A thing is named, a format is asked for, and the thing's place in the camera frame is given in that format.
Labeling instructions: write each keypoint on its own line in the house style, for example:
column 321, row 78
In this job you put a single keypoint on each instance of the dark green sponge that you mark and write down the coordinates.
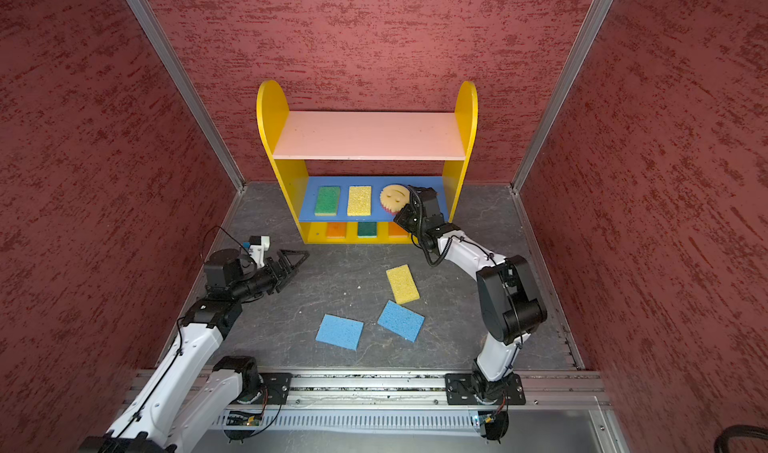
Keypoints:
column 367, row 229

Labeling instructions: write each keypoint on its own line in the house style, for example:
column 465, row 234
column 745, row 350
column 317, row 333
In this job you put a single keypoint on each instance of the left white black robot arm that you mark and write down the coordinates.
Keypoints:
column 165, row 416

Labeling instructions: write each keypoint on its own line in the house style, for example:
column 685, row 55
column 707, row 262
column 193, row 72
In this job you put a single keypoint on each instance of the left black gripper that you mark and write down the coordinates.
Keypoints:
column 280, row 278

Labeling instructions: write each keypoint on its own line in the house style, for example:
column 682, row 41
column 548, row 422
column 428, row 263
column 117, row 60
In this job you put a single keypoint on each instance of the round smiley face sponge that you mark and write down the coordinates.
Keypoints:
column 394, row 197

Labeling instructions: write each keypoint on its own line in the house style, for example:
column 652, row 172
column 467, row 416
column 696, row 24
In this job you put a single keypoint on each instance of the light blue sponge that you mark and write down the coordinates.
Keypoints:
column 341, row 332
column 401, row 321

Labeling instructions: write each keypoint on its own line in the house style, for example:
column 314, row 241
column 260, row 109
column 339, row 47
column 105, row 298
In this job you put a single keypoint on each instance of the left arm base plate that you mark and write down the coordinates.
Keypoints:
column 264, row 389

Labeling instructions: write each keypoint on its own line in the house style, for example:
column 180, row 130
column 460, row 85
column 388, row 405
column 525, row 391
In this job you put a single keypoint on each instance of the aluminium mounting rail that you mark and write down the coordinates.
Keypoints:
column 429, row 389

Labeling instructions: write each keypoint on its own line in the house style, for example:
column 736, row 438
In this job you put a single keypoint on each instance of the bright green sponge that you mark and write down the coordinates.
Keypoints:
column 327, row 201

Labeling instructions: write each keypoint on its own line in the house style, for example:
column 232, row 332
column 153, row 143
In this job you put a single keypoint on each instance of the orange sponge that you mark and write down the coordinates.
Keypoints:
column 396, row 231

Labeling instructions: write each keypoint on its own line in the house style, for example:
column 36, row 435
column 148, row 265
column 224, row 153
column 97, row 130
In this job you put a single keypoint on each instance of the yellow sponge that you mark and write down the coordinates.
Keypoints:
column 359, row 202
column 402, row 284

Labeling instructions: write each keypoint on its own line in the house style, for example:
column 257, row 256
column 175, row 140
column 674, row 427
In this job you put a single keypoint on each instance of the tan orange-backed sponge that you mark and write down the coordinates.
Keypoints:
column 336, row 230

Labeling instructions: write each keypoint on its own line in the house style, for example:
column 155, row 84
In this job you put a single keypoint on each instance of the yellow shelf with coloured boards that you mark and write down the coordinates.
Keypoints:
column 291, row 138

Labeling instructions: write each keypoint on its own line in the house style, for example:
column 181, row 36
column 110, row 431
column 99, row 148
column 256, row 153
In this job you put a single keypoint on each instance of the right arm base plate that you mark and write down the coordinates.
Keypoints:
column 474, row 389

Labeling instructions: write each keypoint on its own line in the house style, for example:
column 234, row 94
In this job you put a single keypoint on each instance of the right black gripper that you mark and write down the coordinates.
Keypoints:
column 403, row 215

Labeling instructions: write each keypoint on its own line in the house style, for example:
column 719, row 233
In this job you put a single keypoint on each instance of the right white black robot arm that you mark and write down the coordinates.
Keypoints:
column 510, row 301

